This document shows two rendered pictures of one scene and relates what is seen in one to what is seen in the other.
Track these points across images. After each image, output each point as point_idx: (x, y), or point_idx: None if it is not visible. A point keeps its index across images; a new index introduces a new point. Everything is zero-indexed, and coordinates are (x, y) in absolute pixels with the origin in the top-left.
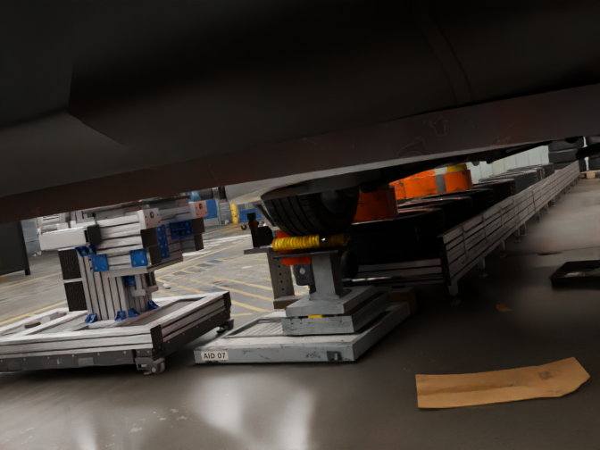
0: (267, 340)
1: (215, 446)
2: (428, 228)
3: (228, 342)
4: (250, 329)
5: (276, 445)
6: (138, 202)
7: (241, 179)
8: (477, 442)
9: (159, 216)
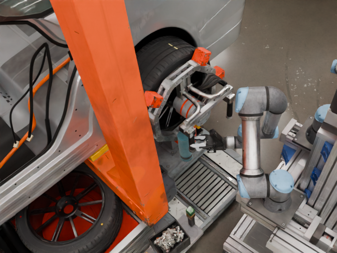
0: (216, 153)
1: (256, 75)
2: None
3: (238, 169)
4: (217, 204)
5: (237, 67)
6: (298, 131)
7: None
8: None
9: (280, 136)
